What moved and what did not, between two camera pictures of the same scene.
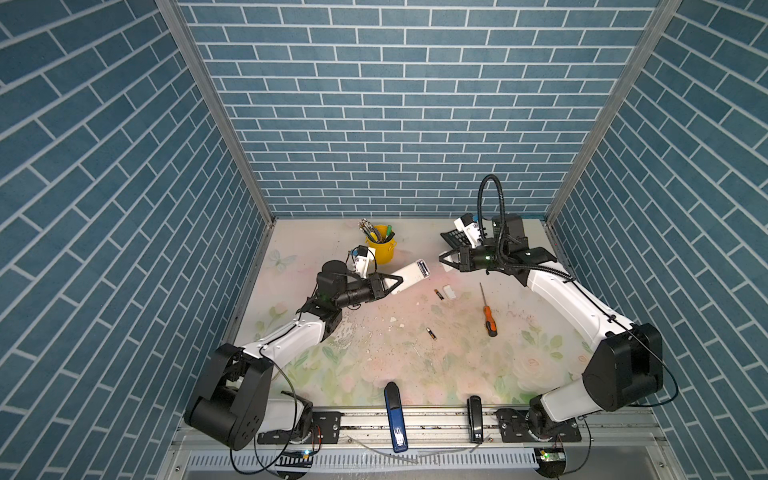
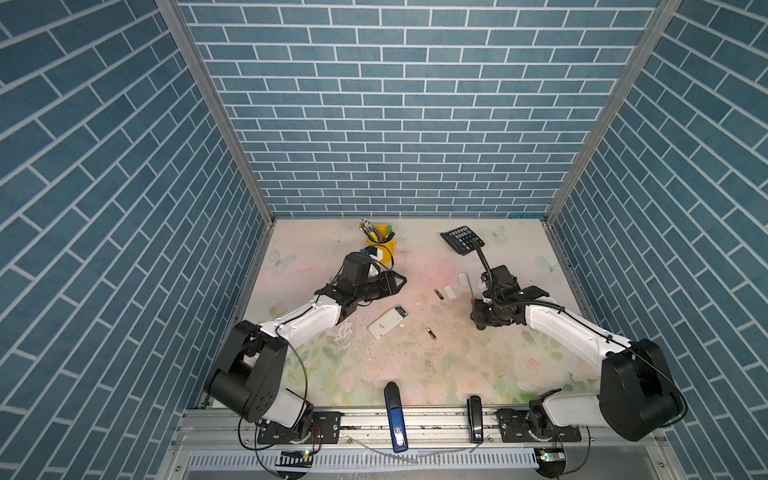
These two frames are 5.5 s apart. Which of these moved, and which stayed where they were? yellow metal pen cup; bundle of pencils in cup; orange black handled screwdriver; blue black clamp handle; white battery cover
Moved: orange black handled screwdriver
Stayed: bundle of pencils in cup; blue black clamp handle; white battery cover; yellow metal pen cup
